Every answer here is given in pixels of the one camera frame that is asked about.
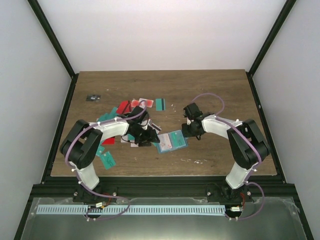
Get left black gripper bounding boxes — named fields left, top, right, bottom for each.
left=130, top=126, right=160, bottom=147

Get white card red pattern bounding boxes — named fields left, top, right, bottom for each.
left=158, top=133, right=173, bottom=153

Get blue leather card holder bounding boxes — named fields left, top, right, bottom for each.
left=154, top=130, right=188, bottom=154

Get teal VIP card front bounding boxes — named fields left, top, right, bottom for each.
left=170, top=130, right=187, bottom=149

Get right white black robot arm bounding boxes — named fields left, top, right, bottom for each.
left=181, top=102, right=271, bottom=202

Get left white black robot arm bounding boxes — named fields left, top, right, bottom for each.
left=59, top=106, right=160, bottom=202

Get red card lower left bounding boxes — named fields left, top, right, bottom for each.
left=101, top=137, right=116, bottom=146

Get white card red circles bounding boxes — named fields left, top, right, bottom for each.
left=131, top=98, right=154, bottom=108

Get red card black stripe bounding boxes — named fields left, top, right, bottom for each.
left=116, top=100, right=132, bottom=115

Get teal card with stripe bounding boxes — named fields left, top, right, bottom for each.
left=155, top=98, right=166, bottom=111

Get teal card far left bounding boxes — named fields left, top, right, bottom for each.
left=97, top=107, right=118, bottom=122

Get small black card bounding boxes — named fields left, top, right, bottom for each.
left=86, top=94, right=101, bottom=102

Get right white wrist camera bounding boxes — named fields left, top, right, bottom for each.
left=183, top=113, right=193, bottom=125

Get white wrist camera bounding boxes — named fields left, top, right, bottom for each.
left=140, top=119, right=153, bottom=130
left=183, top=113, right=193, bottom=125

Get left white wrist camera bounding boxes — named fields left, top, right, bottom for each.
left=140, top=119, right=153, bottom=130

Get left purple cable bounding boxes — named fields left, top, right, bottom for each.
left=64, top=100, right=148, bottom=222

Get purple cable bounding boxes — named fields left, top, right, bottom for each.
left=64, top=100, right=148, bottom=222
left=191, top=93, right=266, bottom=221

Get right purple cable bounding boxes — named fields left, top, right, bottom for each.
left=191, top=93, right=266, bottom=221

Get light blue slotted rail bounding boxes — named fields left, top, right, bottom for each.
left=36, top=204, right=226, bottom=216

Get black aluminium frame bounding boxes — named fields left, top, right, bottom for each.
left=14, top=0, right=314, bottom=240

